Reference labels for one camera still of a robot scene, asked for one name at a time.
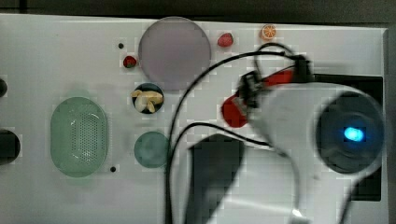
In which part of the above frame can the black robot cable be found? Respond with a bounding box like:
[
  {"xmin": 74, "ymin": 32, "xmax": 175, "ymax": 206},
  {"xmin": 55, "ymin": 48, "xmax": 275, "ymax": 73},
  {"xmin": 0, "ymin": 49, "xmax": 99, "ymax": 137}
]
[{"xmin": 163, "ymin": 42, "xmax": 300, "ymax": 224}]

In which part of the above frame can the beige mushroom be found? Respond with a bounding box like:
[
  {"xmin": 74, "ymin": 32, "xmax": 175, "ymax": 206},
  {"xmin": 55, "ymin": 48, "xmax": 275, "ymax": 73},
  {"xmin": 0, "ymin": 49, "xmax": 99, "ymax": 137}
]
[{"xmin": 131, "ymin": 90, "xmax": 163, "ymax": 113}]

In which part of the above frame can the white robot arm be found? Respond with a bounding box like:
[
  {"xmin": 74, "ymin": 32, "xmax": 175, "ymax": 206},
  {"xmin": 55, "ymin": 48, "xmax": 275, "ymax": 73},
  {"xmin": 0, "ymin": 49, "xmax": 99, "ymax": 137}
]
[{"xmin": 173, "ymin": 68, "xmax": 387, "ymax": 224}]

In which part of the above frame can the grey round plate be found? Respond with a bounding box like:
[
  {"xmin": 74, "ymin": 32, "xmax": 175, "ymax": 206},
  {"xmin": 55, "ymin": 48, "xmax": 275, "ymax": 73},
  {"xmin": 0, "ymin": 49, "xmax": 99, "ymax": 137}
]
[{"xmin": 138, "ymin": 17, "xmax": 211, "ymax": 91}]

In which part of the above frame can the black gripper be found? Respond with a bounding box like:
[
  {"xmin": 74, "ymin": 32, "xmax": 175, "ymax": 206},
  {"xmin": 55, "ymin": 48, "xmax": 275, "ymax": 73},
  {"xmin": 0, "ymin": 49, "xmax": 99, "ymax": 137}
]
[{"xmin": 237, "ymin": 55, "xmax": 314, "ymax": 107}]

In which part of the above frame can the orange slice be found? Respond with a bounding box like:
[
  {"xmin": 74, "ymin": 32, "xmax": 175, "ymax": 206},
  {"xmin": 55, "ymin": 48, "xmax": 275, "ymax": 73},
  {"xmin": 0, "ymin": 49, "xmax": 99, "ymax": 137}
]
[{"xmin": 260, "ymin": 24, "xmax": 276, "ymax": 40}]

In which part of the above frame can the red ketchup bottle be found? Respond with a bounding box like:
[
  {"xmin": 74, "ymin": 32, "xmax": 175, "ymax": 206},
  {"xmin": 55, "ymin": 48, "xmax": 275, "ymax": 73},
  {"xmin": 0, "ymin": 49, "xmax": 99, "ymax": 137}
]
[{"xmin": 220, "ymin": 67, "xmax": 293, "ymax": 128}]

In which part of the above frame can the black pot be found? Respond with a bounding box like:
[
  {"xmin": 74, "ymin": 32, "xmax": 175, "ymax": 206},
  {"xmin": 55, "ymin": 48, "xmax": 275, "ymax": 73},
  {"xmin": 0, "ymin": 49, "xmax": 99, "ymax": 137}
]
[{"xmin": 0, "ymin": 130, "xmax": 21, "ymax": 165}]

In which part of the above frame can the blue bowl with mushroom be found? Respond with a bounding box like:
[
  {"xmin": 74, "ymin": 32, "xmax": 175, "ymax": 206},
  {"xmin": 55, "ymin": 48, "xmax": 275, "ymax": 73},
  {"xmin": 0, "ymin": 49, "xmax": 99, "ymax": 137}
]
[{"xmin": 131, "ymin": 83, "xmax": 164, "ymax": 114}]

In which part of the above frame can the green perforated colander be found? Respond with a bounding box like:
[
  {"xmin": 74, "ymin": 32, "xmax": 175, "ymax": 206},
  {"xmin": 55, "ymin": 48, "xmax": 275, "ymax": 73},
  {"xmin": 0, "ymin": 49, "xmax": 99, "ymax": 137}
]
[{"xmin": 50, "ymin": 97, "xmax": 108, "ymax": 177}]

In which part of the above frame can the small red strawberry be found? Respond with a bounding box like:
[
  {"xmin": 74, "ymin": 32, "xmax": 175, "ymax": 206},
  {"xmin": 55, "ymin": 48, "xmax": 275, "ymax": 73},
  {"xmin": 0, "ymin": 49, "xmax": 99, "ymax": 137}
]
[{"xmin": 123, "ymin": 55, "xmax": 137, "ymax": 68}]

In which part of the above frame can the large pink strawberry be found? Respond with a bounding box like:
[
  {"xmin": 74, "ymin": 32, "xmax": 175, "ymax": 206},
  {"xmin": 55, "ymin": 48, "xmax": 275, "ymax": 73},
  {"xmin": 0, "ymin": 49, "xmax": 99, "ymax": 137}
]
[{"xmin": 218, "ymin": 33, "xmax": 233, "ymax": 48}]

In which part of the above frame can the black cylinder object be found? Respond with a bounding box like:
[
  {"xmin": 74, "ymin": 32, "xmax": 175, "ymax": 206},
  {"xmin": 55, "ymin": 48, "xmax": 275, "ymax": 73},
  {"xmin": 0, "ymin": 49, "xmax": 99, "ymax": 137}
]
[{"xmin": 0, "ymin": 78, "xmax": 7, "ymax": 97}]

